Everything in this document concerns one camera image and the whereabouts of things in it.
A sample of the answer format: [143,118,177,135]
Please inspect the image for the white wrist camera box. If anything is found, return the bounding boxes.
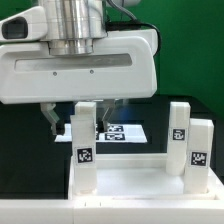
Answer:
[0,6,48,42]

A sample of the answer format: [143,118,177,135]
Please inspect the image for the white marker base plate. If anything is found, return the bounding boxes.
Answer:
[55,124,147,144]

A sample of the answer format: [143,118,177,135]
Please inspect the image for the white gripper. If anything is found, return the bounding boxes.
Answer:
[0,29,158,135]

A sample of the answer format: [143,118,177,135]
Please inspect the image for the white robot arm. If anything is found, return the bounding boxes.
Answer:
[0,0,161,135]

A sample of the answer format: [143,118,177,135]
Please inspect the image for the white desk top tray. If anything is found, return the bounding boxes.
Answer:
[68,154,224,201]

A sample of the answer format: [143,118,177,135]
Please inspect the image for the white L-shaped obstacle fence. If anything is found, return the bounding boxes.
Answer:
[0,161,224,224]

